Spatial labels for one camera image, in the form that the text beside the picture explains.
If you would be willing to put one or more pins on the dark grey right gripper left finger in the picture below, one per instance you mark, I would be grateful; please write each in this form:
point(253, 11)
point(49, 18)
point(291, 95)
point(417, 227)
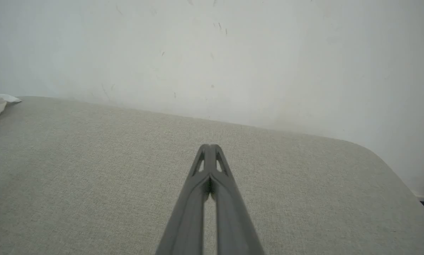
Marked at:
point(187, 219)

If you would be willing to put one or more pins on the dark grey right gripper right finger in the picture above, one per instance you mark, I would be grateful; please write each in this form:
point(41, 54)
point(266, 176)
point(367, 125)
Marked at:
point(235, 226)

